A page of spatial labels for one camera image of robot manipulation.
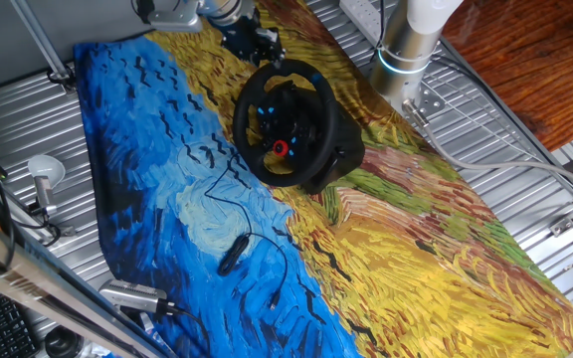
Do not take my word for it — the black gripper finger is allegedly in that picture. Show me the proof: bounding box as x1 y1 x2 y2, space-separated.
259 44 287 69
255 27 282 46

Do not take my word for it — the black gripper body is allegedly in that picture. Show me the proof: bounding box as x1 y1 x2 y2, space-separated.
219 7 268 64

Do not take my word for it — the black racing steering wheel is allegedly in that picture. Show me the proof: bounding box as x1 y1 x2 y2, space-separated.
231 58 340 189

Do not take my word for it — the white power strip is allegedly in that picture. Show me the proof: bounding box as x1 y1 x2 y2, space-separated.
338 0 388 49

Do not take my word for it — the painted wheat field mat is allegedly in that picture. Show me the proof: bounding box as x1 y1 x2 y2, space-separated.
73 0 573 358

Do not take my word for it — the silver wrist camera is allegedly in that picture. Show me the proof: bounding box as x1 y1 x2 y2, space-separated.
146 9 204 34

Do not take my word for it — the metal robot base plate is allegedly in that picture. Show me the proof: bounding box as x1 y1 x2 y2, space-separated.
400 79 447 120

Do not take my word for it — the black steering wheel usb cable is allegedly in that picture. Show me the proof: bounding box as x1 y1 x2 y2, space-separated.
202 151 290 312

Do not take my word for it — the aluminium frame pole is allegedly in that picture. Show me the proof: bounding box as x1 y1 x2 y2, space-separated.
10 0 77 94

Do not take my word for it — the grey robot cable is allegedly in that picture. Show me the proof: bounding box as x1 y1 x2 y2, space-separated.
401 98 573 198

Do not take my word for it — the black camera cable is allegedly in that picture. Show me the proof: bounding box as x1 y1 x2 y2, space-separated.
164 302 213 358

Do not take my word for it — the silver depth camera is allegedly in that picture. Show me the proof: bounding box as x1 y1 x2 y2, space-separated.
97 277 178 317

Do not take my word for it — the aluminium frame beam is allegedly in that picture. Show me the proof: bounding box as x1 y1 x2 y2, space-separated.
0 206 168 358

